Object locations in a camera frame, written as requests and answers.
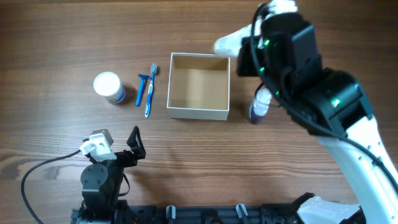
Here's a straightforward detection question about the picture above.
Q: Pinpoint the white floral cream tube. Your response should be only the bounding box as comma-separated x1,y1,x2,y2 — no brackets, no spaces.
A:
213,25,251,58

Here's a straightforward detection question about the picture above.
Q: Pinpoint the dark blue sanitizer bottle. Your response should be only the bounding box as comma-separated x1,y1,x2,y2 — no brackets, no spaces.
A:
249,88,272,124

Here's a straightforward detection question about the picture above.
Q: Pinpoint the white cotton swab container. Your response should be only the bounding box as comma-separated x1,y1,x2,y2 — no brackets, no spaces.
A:
93,72,126,104

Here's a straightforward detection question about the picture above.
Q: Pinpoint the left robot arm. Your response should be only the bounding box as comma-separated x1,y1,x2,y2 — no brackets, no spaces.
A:
71,126,146,224

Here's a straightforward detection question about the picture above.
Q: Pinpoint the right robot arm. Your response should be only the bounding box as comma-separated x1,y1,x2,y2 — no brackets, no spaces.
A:
238,4,397,223

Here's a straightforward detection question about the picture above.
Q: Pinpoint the blue disposable razor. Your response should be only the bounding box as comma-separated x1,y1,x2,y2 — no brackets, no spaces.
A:
135,74,150,106

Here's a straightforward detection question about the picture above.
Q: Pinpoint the blue white toothbrush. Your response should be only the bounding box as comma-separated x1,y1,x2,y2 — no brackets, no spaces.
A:
145,63,158,118

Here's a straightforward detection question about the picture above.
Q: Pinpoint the beige open cardboard box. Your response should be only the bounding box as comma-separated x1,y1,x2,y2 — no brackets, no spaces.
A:
167,52,231,121

